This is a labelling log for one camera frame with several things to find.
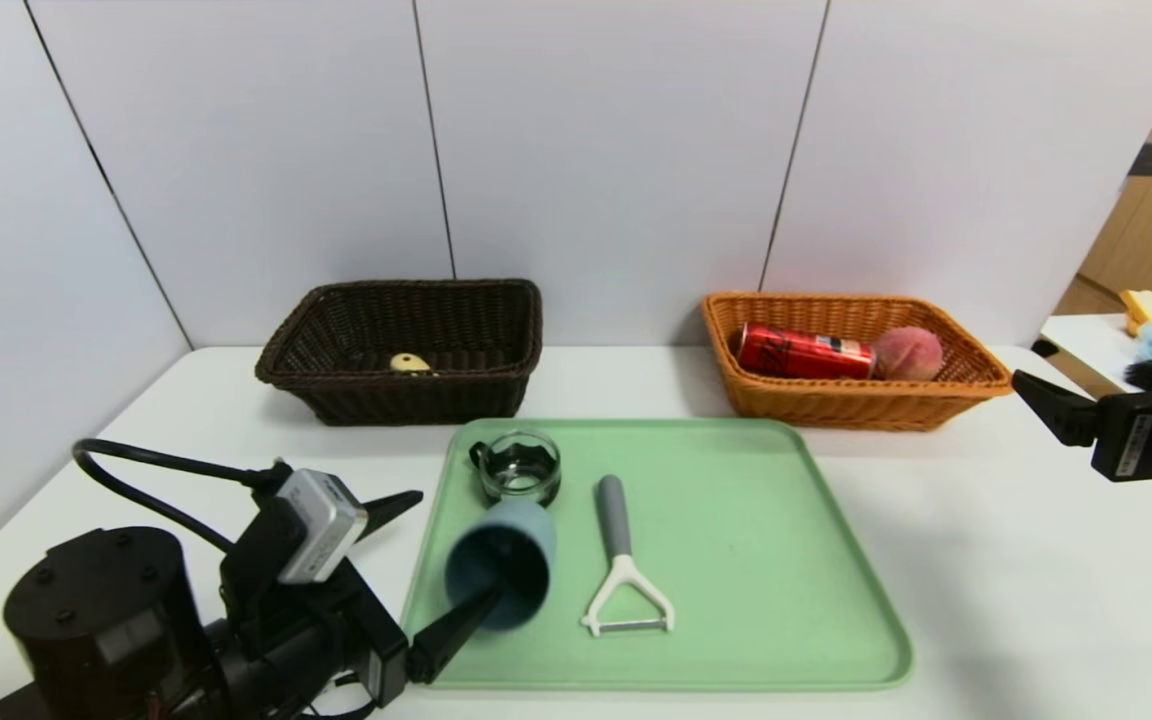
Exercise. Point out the black table corner bracket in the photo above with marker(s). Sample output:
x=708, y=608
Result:
x=1044, y=348

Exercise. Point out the dark brown wicker basket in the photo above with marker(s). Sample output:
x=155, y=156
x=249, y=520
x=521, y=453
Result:
x=456, y=395

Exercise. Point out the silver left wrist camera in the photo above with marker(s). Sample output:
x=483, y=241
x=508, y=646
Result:
x=321, y=525

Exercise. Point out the light green plastic tray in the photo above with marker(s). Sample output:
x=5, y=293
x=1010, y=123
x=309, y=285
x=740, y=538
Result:
x=736, y=600

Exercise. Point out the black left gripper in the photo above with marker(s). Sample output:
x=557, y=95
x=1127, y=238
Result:
x=383, y=622

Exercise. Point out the wooden cabinet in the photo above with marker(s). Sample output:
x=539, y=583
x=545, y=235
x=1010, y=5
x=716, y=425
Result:
x=1151, y=250

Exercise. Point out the orange wicker basket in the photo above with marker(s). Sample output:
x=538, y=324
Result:
x=836, y=405

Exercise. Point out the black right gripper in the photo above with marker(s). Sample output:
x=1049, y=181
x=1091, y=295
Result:
x=1132, y=436

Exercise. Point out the pink peach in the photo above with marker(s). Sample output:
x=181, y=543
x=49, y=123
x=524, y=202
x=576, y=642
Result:
x=908, y=352

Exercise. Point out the white side table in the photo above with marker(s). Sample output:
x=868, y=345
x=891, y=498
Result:
x=1086, y=345

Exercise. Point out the black sign on cabinet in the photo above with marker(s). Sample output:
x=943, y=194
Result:
x=1149, y=160

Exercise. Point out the red soda can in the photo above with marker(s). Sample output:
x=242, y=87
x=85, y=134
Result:
x=801, y=352

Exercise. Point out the blue plastic cup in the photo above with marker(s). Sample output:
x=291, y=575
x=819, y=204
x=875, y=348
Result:
x=521, y=560

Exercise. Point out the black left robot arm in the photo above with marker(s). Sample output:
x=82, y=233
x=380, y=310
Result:
x=96, y=620

